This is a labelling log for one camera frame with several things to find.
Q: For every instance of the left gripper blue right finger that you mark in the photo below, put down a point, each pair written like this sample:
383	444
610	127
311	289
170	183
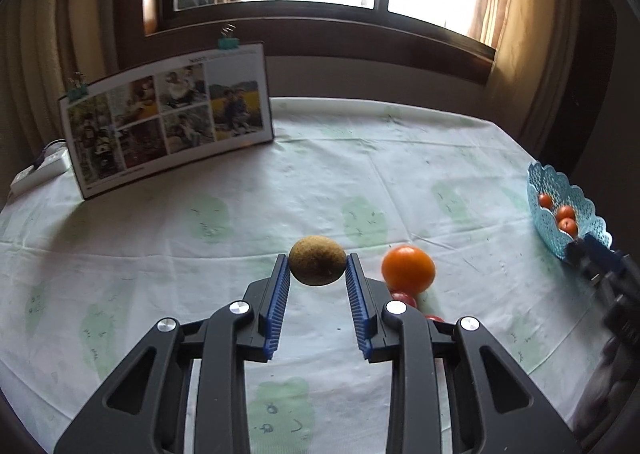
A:
360	302

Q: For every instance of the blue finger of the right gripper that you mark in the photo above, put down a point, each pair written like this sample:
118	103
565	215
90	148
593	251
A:
577	256
606	259

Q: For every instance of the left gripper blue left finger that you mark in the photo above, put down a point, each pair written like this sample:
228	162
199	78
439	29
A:
273	305

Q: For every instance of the red cherry tomato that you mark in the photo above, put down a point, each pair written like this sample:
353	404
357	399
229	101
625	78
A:
404	298
435	318

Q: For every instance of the small smooth orange tangerine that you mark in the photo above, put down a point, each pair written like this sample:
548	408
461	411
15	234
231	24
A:
407	269

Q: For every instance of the brown kiwi fruit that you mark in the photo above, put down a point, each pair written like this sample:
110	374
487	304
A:
317	260

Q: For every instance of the large orange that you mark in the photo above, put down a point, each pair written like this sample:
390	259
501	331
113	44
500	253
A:
545	201

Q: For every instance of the grey gloved right hand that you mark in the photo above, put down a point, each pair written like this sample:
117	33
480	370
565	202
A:
606	417

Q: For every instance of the light blue lattice basket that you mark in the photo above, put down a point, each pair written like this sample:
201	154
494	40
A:
545	179

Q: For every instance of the photo collage board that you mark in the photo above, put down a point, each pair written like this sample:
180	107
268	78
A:
166	114

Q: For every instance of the beige curtain right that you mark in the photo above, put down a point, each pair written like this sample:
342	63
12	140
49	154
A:
534	42

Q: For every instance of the beige curtain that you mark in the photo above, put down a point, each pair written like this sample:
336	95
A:
43	43
534	42

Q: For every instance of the white power strip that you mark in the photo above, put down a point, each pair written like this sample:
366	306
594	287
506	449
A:
54	164

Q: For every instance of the green binder clip right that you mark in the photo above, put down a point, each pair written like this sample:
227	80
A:
227	39

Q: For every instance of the green binder clip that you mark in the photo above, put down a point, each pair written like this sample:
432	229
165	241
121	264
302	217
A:
227	39
77	87

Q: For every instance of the green binder clip left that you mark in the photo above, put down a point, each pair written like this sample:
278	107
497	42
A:
77	87

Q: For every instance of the beige curtain left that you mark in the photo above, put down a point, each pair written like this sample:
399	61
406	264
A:
43	43

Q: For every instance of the dark wooden window frame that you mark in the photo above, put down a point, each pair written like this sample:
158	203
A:
312	29

